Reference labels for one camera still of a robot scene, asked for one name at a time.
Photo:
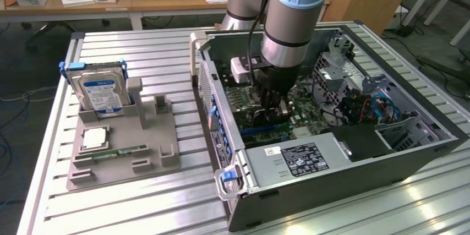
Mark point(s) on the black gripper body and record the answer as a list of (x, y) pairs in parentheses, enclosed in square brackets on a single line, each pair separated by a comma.
[(281, 79)]

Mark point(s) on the black graphics card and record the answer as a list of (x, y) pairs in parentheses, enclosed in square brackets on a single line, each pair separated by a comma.
[(273, 116)]

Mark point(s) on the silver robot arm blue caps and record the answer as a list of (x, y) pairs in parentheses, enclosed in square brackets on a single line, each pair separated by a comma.
[(286, 26)]

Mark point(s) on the green motherboard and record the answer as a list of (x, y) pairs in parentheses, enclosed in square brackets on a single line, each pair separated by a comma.
[(309, 116)]

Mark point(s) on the blue expansion slot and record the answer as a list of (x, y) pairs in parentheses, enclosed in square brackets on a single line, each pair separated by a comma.
[(257, 131)]

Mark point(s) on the metal drive cage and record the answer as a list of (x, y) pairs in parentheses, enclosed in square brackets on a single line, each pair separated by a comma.
[(334, 81)]

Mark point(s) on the grey power supply with label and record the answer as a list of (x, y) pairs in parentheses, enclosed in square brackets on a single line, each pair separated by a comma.
[(267, 169)]

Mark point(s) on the black open PC case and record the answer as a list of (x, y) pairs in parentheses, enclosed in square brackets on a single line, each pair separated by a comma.
[(330, 191)]

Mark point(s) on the grey disk bay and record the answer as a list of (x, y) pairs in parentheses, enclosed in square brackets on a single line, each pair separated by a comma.
[(404, 133)]

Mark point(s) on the green RAM stick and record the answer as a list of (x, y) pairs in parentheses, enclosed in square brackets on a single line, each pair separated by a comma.
[(118, 153)]

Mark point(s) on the hard disk in blue caddy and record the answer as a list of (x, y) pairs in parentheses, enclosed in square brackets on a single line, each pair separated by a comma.
[(99, 92)]

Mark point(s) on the grey parts rack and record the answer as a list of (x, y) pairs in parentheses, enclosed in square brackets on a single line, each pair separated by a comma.
[(121, 174)]

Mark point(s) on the silver CPU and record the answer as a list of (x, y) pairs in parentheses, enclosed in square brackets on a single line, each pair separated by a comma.
[(94, 138)]

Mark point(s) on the wooden desk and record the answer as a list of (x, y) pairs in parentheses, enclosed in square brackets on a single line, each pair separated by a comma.
[(74, 10)]

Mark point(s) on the black chair base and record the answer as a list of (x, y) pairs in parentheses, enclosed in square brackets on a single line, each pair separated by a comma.
[(44, 34)]

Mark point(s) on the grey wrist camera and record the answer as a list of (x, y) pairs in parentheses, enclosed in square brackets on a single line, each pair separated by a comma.
[(242, 71)]

